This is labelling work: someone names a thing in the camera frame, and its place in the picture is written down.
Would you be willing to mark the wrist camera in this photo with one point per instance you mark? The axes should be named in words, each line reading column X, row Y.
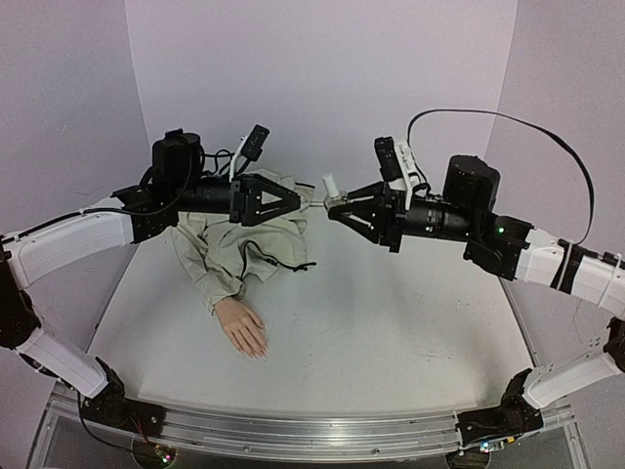
column 395, row 161
column 248, row 151

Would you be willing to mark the clear glass nail polish bottle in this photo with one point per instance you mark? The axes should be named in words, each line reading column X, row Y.
column 340, row 199

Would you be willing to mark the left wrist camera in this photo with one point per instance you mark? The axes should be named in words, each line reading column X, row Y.
column 248, row 151

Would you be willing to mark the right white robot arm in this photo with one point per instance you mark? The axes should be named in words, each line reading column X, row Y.
column 508, row 248

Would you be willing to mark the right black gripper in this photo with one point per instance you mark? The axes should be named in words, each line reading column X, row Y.
column 392, row 221

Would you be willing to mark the beige jacket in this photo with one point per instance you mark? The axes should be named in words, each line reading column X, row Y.
column 218, row 255

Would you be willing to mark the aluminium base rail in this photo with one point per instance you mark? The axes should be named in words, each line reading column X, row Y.
column 319, row 439

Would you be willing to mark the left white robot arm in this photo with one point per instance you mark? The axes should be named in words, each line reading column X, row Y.
column 32, row 254

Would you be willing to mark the mannequin hand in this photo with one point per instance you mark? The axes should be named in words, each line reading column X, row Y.
column 243, row 327

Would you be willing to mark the white nail polish brush cap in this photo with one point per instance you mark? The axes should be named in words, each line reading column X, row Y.
column 330, row 186

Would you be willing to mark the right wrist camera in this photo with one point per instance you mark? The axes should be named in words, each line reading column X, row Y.
column 395, row 161

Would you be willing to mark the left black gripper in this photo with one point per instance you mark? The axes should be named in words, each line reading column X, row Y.
column 244, row 199

